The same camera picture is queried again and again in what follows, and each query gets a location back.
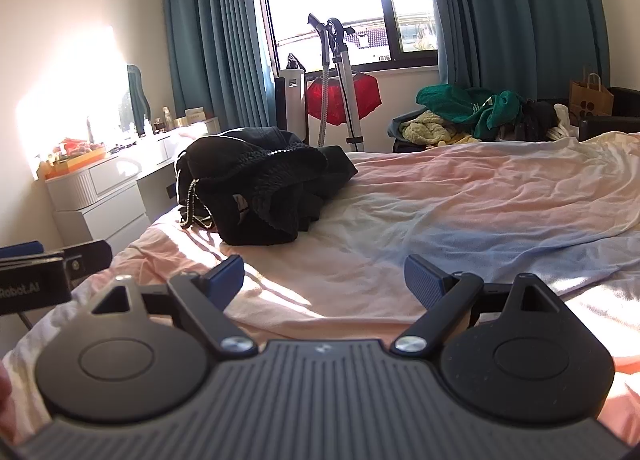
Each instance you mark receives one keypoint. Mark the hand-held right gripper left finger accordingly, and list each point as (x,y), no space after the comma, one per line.
(230,281)

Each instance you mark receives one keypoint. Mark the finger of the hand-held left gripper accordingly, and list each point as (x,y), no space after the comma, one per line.
(20,247)
(87,260)

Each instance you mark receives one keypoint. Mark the white dresser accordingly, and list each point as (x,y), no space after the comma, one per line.
(110,200)

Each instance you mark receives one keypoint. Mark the red garment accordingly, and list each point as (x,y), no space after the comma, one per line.
(362,95)

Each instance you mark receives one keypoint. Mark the yellow knit garment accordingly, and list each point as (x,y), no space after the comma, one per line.
(425,130)

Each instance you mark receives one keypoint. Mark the pastel duvet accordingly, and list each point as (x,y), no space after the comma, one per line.
(450,200)

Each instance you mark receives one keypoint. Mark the orange tray with items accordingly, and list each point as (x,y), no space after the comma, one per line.
(75,155)

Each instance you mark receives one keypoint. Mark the teal framed mirror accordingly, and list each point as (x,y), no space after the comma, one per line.
(137,95)

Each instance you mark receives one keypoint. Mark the dark grey pants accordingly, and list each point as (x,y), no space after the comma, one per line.
(260,225)

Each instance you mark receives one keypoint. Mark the garment steamer stand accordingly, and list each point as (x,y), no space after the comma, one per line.
(345,85)

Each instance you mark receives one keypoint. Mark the green garment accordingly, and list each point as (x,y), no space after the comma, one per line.
(500,113)

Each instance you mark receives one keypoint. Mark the small box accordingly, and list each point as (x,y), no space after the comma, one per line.
(195,118)

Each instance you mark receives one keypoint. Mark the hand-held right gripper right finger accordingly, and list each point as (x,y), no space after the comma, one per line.
(422,282)

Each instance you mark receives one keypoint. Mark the dark clothes pile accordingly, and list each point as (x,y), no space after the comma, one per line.
(537,118)

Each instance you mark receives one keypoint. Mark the dark laundry container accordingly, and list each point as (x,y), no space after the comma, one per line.
(397,143)

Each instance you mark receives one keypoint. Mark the black armchair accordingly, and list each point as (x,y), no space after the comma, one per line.
(607,128)

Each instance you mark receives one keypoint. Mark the teal curtain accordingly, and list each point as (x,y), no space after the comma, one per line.
(515,15)
(215,30)

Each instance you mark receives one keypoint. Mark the white air purifier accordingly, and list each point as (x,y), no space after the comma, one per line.
(292,105)

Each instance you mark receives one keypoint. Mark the brown paper bag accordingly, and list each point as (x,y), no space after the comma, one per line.
(590,98)

